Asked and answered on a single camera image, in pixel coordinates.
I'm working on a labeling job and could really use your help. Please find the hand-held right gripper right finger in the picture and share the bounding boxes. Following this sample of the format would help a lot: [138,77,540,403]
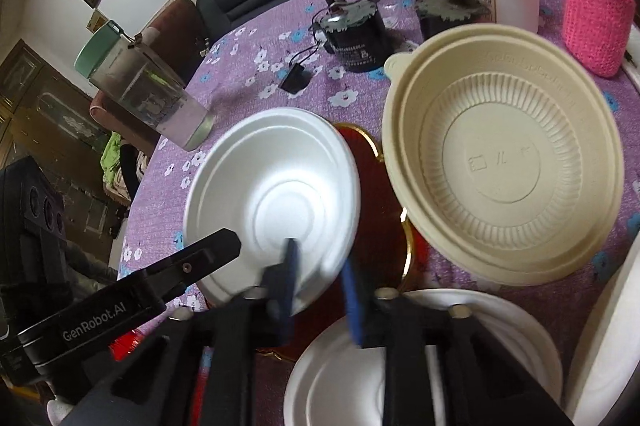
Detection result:
[341,256,576,426]

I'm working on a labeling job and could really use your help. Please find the purple floral tablecloth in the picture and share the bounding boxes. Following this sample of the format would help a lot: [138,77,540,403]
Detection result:
[117,0,640,426]

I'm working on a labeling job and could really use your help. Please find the white foam bowl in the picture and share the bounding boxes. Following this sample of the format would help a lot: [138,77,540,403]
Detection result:
[184,107,362,317]

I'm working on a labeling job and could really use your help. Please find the green cloth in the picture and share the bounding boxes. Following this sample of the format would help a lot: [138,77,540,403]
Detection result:
[100,131,137,201]

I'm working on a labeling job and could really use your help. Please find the bottle in pink knitted sleeve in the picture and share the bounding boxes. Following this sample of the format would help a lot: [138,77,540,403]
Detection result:
[556,0,635,79]

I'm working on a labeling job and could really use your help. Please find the red plastic plate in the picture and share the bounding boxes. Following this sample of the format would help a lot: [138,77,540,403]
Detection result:
[109,123,416,363]

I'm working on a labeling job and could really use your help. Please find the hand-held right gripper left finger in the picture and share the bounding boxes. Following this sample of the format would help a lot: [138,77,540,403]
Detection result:
[60,238,302,426]

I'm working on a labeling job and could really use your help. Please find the clear bottle green lid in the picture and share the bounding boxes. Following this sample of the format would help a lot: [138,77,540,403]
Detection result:
[74,20,216,151]

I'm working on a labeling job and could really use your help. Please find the beige plastic bowl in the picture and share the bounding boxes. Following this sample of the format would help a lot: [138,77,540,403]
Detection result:
[382,24,626,287]

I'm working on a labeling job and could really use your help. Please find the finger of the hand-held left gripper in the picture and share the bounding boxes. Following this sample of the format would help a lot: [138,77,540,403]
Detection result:
[119,228,243,309]

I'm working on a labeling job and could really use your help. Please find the small yellow wall sign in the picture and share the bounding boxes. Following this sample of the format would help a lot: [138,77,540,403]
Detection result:
[87,9,114,34]

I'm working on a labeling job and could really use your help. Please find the brown armchair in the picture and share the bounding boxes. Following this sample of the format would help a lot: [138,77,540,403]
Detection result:
[90,0,211,157]

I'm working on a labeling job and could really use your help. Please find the black jar clear dome lid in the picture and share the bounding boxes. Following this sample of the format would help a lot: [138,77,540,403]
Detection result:
[311,0,394,74]

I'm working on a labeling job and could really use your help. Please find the wooden door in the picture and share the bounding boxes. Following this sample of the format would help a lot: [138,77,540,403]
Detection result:
[0,38,132,257]

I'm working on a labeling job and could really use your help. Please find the white foam dish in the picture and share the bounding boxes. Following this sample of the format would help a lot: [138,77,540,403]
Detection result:
[565,251,640,426]

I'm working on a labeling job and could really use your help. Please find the white foam plate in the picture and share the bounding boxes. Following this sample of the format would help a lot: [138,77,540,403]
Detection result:
[283,288,563,426]

